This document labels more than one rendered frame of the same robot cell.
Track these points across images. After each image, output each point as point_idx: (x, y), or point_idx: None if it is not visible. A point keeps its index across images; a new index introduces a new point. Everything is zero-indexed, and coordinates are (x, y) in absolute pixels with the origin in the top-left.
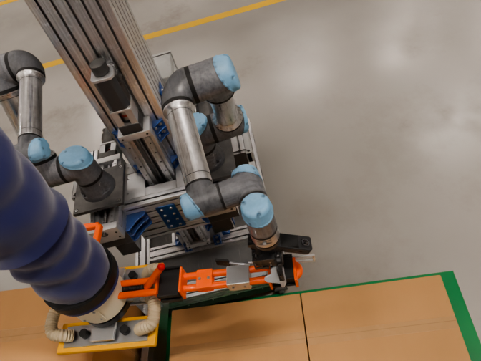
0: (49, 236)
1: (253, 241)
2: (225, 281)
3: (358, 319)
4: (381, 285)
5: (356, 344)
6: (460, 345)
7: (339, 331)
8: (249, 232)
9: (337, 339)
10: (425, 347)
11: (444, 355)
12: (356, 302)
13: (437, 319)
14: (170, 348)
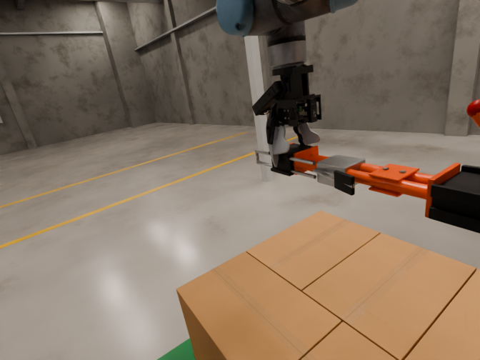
0: None
1: (306, 53)
2: (363, 165)
3: (248, 321)
4: (203, 320)
5: (274, 310)
6: (231, 261)
7: (272, 329)
8: (304, 31)
9: (281, 326)
10: (244, 273)
11: (243, 264)
12: (232, 331)
13: (218, 276)
14: None
